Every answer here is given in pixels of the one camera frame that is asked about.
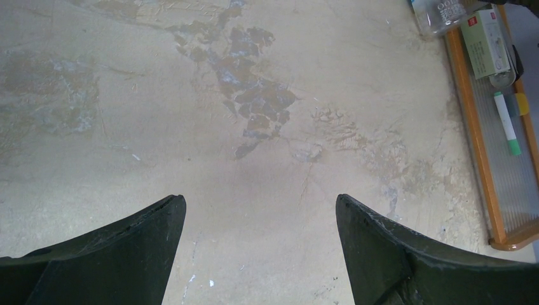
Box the green white small box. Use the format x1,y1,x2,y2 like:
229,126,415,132
460,9,510,79

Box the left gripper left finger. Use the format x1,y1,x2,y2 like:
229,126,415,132
1,195,186,304

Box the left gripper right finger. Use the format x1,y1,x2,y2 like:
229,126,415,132
336,194,538,304

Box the blue label water bottle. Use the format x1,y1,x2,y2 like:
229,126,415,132
409,0,488,37

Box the wooden tiered rack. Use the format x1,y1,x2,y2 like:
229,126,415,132
445,28,538,251

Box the white green marker pen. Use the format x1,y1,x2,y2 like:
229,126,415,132
494,91,521,156

